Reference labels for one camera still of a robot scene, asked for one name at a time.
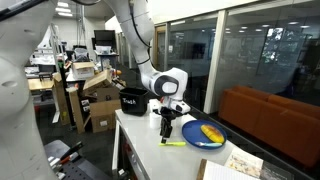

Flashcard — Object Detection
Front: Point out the yellow toy corn cob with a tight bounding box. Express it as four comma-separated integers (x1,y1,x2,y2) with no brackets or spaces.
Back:
199,124,226,145

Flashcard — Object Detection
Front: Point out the small white box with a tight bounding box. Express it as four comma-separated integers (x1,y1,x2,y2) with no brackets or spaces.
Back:
148,98,162,113

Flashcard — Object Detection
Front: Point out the printed paper sheet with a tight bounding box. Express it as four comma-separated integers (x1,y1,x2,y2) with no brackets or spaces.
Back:
224,146,265,180

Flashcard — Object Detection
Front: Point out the black computer monitor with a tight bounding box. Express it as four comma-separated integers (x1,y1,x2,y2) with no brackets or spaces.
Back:
93,29,118,48

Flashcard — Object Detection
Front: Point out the leaning cardboard panel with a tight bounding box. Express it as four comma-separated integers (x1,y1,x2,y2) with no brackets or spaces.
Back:
67,87,91,135

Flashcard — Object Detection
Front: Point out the tall cardboard panel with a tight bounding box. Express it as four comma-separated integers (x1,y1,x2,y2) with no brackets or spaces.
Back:
52,72,71,126

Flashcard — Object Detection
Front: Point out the black trash bin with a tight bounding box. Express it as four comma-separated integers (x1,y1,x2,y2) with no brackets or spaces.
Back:
119,86,150,117

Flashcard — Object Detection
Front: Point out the black perforated breadboard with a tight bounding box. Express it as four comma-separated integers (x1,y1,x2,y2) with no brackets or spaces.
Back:
43,139,112,180

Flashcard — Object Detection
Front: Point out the black clamp orange handle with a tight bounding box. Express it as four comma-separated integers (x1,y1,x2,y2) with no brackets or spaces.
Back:
59,141,85,162

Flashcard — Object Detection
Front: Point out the white topped cardboard box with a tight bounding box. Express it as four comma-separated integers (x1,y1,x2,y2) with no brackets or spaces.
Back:
71,61,96,81

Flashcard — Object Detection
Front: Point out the light blue plastic spoon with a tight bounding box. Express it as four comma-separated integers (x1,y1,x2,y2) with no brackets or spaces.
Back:
194,141,224,149

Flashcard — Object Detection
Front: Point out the blue round plate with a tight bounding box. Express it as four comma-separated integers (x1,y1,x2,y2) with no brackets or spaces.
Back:
181,119,228,151

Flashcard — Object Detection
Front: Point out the open flap cardboard box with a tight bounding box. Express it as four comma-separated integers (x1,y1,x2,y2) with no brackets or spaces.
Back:
82,69,122,102

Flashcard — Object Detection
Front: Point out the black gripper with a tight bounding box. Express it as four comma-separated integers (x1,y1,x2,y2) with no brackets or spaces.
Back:
159,106,183,145

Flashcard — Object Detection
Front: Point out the orange sofa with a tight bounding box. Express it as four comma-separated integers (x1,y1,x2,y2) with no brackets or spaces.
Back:
218,85,320,168

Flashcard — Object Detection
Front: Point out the white open notebook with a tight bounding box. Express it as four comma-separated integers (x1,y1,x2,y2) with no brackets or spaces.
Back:
196,158,261,180

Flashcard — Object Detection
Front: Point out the yellow highlighter pen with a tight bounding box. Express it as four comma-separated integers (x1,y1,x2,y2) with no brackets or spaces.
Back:
158,141,187,148

